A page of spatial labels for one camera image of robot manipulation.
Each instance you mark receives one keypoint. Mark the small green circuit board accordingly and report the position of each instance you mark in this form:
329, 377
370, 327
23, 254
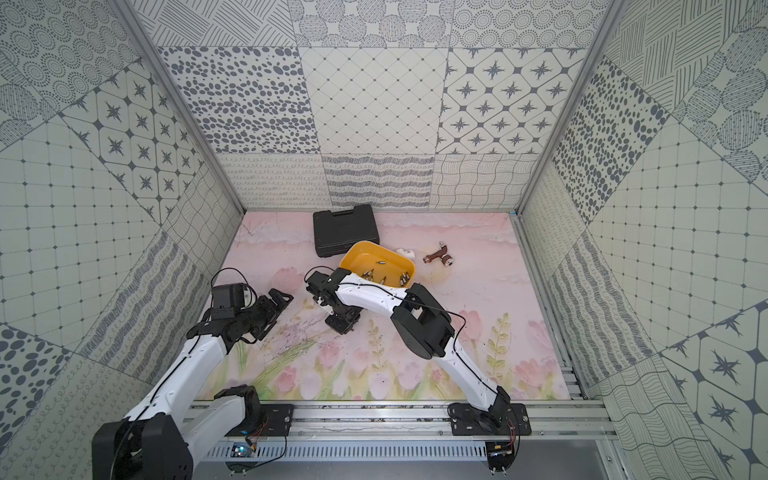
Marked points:
241, 450

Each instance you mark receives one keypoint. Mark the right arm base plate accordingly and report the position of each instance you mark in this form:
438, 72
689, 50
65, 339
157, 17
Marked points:
501, 420

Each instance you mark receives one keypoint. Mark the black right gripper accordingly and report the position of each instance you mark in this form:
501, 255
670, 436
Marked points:
343, 328

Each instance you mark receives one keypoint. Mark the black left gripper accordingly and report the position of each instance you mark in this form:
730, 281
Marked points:
267, 308

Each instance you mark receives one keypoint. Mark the black plastic tool case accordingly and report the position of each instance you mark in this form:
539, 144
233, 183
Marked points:
336, 232

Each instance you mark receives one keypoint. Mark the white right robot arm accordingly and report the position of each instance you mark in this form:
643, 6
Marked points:
422, 323

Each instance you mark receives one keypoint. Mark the white pipe tee fitting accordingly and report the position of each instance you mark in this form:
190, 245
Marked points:
406, 253

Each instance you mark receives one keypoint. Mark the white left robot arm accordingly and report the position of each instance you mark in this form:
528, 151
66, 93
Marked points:
153, 441

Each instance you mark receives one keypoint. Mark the yellow plastic storage box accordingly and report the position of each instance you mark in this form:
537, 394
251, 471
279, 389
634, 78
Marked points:
363, 255

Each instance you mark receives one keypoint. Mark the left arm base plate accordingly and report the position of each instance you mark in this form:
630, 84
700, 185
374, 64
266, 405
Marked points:
258, 418

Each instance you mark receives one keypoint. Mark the brown water tap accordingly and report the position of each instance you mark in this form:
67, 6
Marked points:
441, 254

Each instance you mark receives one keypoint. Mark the aluminium mounting rail frame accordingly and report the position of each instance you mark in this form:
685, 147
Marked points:
421, 431

